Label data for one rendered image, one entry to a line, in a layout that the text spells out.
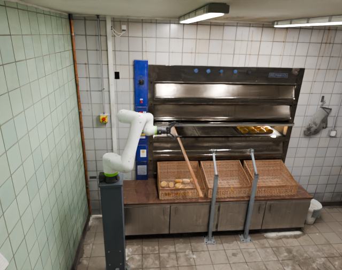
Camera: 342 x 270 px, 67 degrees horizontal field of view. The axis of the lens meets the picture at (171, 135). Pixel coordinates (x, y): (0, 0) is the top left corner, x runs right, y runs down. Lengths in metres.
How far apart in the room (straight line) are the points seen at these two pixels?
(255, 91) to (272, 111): 0.38
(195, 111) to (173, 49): 0.80
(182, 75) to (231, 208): 1.74
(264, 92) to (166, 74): 1.26
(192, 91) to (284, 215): 1.98
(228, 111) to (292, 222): 1.68
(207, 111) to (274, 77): 0.93
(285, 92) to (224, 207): 1.64
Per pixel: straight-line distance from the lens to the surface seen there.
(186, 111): 3.26
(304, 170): 4.25
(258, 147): 3.74
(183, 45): 3.12
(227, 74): 3.30
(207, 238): 3.60
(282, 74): 3.57
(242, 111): 3.46
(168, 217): 3.30
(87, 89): 3.22
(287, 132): 3.84
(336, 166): 4.53
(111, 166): 2.25
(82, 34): 3.16
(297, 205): 3.77
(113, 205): 2.47
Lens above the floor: 2.43
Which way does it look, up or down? 21 degrees down
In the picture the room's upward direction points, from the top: 2 degrees clockwise
